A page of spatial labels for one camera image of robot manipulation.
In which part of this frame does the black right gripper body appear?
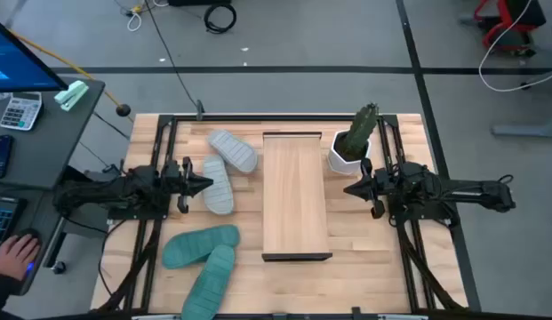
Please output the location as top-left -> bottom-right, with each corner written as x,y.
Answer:
360,157 -> 395,220

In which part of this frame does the backlit black keyboard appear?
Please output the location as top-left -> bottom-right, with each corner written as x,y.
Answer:
0,195 -> 28,245

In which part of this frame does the teal rubber slide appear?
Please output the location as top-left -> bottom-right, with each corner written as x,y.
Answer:
180,244 -> 237,320
162,224 -> 242,270

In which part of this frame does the yellow cable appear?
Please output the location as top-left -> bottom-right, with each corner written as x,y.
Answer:
8,28 -> 125,108

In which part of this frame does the black computer mouse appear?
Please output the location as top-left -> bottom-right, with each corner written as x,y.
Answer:
8,227 -> 44,280

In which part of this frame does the long black floor cable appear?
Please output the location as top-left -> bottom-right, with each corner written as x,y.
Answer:
144,0 -> 200,108

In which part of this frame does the grey table leg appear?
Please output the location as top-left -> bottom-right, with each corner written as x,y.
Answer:
492,70 -> 552,138

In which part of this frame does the long white cable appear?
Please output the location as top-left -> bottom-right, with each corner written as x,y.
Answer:
478,0 -> 552,93

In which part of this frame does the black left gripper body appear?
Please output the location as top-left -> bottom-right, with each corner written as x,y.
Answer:
162,156 -> 195,214

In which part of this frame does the red and black cart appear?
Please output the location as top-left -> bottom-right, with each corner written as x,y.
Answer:
473,0 -> 548,57

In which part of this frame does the grey rubber slide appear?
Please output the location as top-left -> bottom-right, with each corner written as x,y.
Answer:
207,129 -> 260,175
201,154 -> 236,216

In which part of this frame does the person's hand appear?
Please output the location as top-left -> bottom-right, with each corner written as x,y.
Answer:
0,234 -> 41,282

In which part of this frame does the dark grey desk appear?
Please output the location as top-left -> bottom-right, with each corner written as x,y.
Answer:
0,79 -> 106,297

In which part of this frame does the black smartphone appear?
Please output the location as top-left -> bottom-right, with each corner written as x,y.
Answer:
0,134 -> 14,181

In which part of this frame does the white desk calculator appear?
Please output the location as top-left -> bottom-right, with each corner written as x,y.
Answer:
0,92 -> 44,132

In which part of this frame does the person's forearm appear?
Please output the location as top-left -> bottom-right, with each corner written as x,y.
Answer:
0,273 -> 15,320

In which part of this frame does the green cactus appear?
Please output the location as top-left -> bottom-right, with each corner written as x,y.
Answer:
341,102 -> 380,162

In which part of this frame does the computer monitor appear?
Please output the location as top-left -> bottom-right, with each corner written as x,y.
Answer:
0,15 -> 68,93

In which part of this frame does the black aluminium table frame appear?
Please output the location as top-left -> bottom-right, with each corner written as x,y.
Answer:
97,113 -> 470,320

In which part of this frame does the mint green stapler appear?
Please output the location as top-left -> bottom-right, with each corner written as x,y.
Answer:
53,80 -> 90,112

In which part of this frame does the short white cable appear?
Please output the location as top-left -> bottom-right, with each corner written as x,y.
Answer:
126,4 -> 144,32

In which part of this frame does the coiled black cable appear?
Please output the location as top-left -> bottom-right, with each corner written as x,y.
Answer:
203,3 -> 237,35

